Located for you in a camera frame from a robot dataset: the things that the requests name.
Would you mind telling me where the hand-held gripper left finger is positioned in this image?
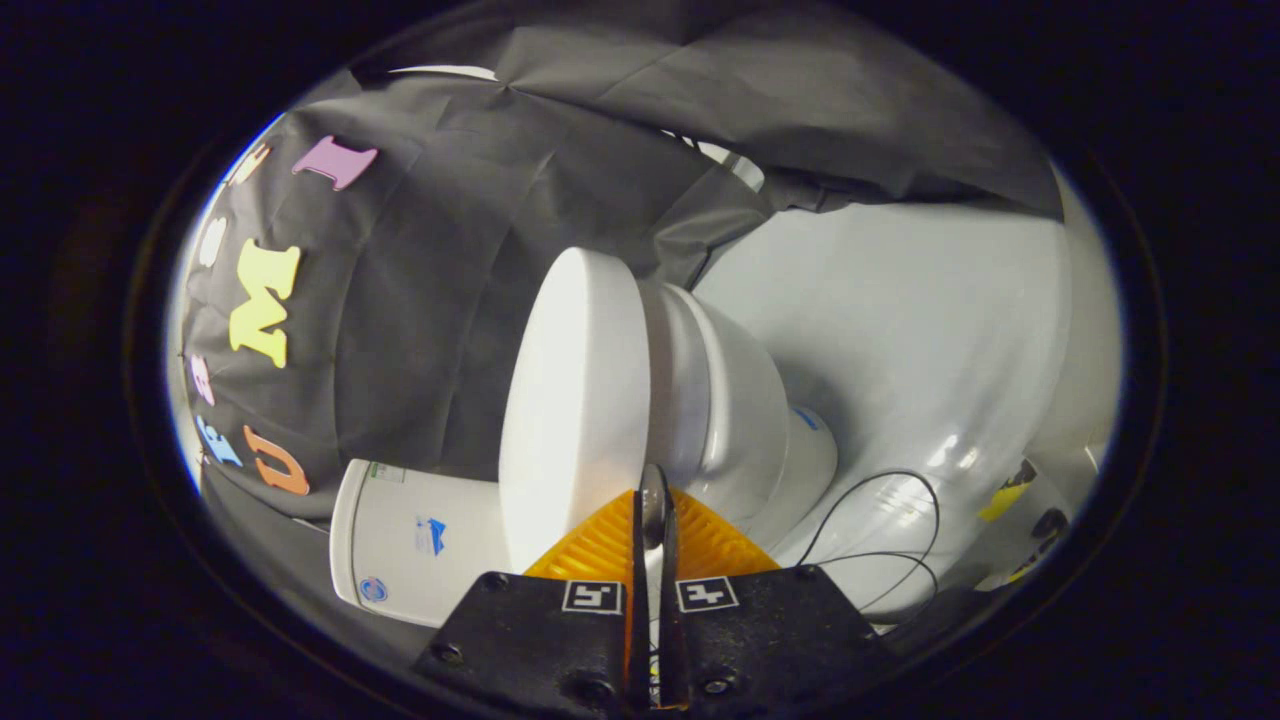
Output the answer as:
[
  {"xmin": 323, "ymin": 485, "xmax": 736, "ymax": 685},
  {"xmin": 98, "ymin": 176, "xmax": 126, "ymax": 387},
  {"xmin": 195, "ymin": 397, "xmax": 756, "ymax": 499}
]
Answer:
[{"xmin": 415, "ymin": 486, "xmax": 656, "ymax": 714}]

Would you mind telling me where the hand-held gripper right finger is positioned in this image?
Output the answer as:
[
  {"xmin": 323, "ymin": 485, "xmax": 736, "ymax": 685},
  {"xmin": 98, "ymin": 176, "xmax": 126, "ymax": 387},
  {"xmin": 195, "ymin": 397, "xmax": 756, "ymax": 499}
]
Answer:
[{"xmin": 659, "ymin": 487, "xmax": 901, "ymax": 713}]

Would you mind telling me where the white toilet lid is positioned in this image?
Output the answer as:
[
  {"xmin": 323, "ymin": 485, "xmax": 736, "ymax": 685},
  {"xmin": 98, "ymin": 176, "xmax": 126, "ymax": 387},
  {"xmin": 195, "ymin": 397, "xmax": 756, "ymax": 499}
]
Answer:
[{"xmin": 498, "ymin": 247, "xmax": 669, "ymax": 601}]

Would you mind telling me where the white ceramic toilet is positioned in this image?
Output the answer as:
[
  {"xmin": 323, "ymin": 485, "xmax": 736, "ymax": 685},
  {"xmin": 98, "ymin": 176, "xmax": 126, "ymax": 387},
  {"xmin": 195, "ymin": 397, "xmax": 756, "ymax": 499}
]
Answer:
[{"xmin": 330, "ymin": 280, "xmax": 841, "ymax": 629}]

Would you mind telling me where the yellow and black object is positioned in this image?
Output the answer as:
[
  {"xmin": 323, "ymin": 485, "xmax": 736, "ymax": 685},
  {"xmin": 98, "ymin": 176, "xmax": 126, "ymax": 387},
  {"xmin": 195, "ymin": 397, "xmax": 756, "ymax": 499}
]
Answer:
[{"xmin": 978, "ymin": 458, "xmax": 1069, "ymax": 586}]

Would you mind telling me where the black backdrop cloth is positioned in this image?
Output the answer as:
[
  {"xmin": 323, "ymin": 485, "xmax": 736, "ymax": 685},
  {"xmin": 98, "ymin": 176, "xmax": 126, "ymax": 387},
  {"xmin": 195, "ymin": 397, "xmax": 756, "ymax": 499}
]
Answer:
[{"xmin": 180, "ymin": 5, "xmax": 1066, "ymax": 521}]

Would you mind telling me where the thin black cable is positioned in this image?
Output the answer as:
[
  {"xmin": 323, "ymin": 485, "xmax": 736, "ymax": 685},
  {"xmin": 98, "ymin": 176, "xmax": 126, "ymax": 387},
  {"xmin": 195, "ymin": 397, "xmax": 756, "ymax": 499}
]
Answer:
[{"xmin": 795, "ymin": 470, "xmax": 942, "ymax": 613}]

